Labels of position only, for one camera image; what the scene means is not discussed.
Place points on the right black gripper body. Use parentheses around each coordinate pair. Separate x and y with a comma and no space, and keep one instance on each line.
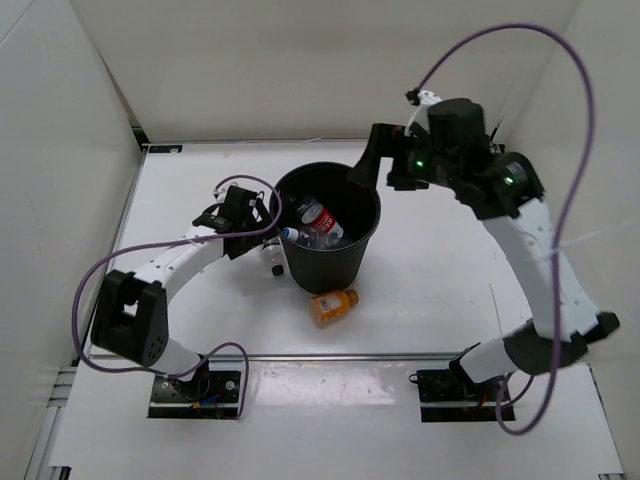
(419,158)

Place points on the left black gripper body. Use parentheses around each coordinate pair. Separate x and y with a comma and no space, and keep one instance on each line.
(250,225)

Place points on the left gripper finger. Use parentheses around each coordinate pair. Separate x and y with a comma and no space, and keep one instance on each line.
(239,247)
(266,221)

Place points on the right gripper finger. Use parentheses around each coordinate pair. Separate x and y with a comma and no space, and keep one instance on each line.
(384,141)
(401,181)

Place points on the clear bottle blue label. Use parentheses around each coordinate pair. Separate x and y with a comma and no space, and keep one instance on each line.
(304,236)

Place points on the clear bottle black cap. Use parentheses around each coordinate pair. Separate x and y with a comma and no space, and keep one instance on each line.
(272,253)

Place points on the clear bottle red label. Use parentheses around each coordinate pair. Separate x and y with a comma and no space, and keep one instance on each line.
(314,215)

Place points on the clear unlabelled plastic bottle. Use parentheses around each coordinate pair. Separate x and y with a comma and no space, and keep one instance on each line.
(332,241)

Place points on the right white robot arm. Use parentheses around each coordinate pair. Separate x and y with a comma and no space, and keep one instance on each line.
(509,200)

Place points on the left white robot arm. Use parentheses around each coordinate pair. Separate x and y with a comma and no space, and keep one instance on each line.
(131,318)

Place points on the black plastic bin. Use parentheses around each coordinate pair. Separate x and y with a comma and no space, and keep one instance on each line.
(356,209)

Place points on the orange juice bottle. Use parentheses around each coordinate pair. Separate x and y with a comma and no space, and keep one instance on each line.
(329,307)

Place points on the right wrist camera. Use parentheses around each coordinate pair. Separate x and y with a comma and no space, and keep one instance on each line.
(422,100)

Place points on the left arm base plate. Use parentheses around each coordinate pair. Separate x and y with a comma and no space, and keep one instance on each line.
(217,398)

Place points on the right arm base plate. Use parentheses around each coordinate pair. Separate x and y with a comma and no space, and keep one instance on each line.
(444,399)

